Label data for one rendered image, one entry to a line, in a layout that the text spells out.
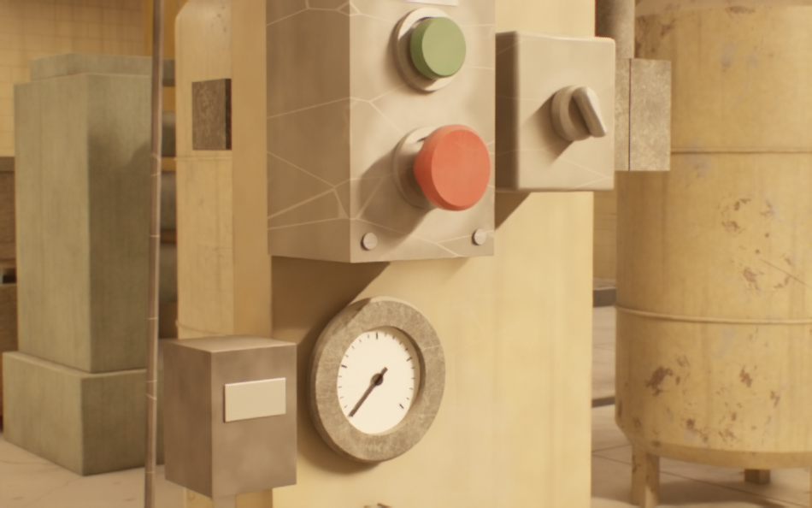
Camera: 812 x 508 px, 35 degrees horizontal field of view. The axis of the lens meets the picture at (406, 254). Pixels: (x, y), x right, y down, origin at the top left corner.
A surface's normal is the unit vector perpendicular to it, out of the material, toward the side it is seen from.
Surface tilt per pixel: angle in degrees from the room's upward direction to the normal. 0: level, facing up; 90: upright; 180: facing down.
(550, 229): 90
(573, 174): 90
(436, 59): 90
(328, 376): 90
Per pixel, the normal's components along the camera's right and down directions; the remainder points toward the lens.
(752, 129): -0.22, 0.06
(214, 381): 0.60, 0.05
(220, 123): -0.80, 0.04
